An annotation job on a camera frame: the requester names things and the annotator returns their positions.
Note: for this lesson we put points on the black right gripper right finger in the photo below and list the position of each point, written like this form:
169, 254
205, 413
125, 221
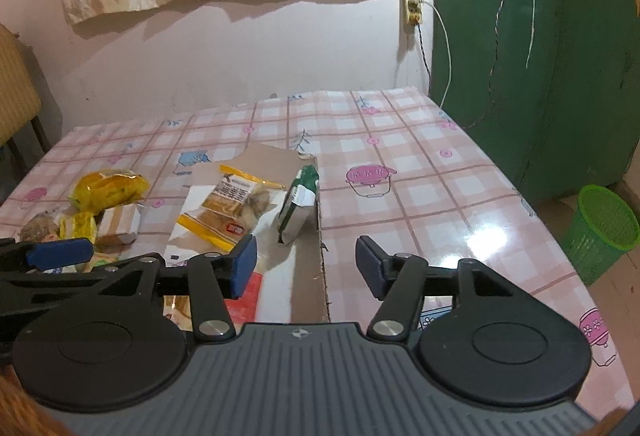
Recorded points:
397, 281

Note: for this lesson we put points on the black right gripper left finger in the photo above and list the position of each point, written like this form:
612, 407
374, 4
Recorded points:
214, 278

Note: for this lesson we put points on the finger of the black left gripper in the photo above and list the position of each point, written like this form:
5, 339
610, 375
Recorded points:
23, 294
43, 256

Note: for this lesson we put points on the red label clear snack packet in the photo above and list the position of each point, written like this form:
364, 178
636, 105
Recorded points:
242, 310

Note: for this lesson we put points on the yellow-sealed egg yolk pastry packet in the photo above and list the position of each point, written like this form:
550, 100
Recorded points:
231, 209

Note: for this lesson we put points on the orange yellow crinkly snack bag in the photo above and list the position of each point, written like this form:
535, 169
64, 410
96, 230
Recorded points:
95, 192

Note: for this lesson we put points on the green white snack packet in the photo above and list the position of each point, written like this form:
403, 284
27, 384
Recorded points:
299, 203

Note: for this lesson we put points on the clear cookie packet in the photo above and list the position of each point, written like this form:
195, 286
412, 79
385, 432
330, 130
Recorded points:
43, 227

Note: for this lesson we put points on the yellow small snack packet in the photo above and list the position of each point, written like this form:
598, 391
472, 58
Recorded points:
81, 225

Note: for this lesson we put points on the green label cracker packet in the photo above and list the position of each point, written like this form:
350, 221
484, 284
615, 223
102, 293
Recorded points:
98, 260

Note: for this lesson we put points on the cardboard box with flaps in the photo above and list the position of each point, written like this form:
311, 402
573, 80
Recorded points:
293, 287

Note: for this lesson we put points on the brown white boxy snack packet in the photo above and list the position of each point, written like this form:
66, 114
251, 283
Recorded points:
119, 225

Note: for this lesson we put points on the pink checkered tablecloth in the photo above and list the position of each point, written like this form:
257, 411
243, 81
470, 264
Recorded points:
391, 165

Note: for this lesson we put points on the wooden chair with woven cushion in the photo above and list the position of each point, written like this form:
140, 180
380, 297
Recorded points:
20, 103

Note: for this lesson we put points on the green plastic waste basket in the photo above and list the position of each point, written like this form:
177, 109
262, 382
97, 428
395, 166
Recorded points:
603, 229

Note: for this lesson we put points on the green wooden door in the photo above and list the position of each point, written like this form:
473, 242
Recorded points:
549, 89

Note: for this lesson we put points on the yellow wall power socket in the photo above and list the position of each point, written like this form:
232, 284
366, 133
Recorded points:
412, 12

